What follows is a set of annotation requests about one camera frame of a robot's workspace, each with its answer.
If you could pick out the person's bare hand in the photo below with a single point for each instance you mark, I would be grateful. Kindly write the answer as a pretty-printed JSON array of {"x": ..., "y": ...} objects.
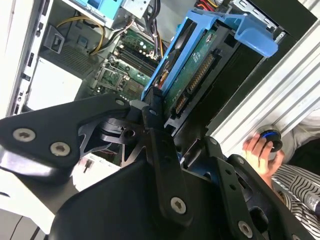
[{"x": 262, "y": 160}]

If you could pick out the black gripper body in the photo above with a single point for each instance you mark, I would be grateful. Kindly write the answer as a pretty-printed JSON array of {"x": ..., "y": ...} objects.
[{"x": 112, "y": 212}]

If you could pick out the hard disk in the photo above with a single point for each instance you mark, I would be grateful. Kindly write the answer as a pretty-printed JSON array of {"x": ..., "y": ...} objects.
[{"x": 197, "y": 72}]

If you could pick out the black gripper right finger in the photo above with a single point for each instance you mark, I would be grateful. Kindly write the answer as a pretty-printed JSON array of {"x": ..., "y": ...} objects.
[{"x": 227, "y": 180}]

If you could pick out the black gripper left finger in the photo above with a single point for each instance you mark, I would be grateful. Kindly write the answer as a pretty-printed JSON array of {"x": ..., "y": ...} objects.
[{"x": 50, "y": 125}]

